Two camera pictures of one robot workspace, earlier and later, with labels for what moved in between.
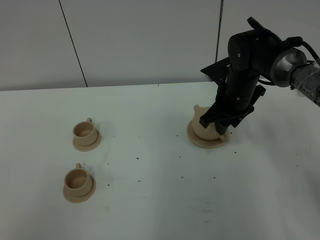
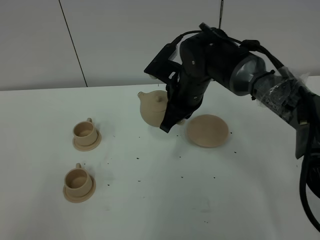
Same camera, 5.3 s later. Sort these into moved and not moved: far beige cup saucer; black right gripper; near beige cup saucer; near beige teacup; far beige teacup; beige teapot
Moved: black right gripper; beige teapot
Not moved: near beige cup saucer; near beige teacup; far beige cup saucer; far beige teacup
